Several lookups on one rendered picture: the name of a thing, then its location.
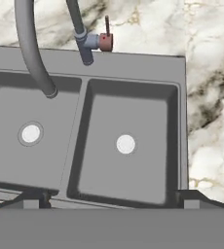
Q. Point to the grey double-basin sink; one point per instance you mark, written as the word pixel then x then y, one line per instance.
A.
pixel 117 136

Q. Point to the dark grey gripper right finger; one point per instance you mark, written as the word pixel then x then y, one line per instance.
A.
pixel 192 197

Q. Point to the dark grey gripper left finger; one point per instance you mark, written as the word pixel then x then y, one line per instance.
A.
pixel 32 198

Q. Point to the grey curved sink faucet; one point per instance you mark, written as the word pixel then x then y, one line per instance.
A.
pixel 32 55

